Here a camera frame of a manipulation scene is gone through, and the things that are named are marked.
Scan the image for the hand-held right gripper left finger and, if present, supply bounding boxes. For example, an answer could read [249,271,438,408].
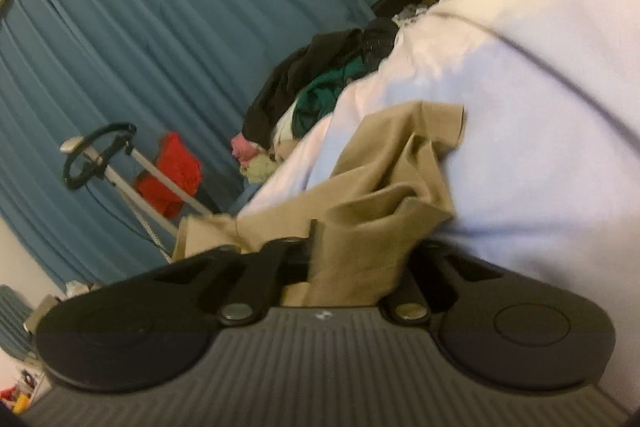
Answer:
[117,219,322,328]

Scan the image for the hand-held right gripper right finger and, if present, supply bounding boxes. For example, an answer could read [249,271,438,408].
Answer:
[379,239,543,327]

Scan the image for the khaki printed t-shirt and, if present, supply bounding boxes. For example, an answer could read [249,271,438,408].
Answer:
[172,101,467,309]

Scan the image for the pile of mixed clothes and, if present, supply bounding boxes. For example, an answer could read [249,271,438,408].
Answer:
[230,16,402,186]

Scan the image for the red fuzzy cloth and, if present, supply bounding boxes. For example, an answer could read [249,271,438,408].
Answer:
[134,131,204,219]

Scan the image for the garment steamer stand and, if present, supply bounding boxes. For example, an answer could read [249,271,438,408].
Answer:
[59,122,217,239]

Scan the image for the pastel bed duvet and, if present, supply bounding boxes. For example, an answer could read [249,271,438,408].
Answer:
[239,0,640,410]

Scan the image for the white plastic bag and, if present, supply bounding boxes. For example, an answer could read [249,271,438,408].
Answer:
[64,280,103,297]

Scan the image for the beige and black chair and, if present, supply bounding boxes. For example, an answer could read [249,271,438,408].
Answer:
[24,291,67,334]

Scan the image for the teal window curtain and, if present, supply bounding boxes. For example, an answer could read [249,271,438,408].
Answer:
[0,0,437,290]

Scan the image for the group of cosmetic bottles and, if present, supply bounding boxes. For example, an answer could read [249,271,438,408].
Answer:
[0,366,47,414]

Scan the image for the braided steamer hose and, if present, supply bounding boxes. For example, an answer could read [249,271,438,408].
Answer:
[131,194,177,264]

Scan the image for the wavy wall mirror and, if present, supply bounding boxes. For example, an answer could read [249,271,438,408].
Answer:
[0,284,37,359]

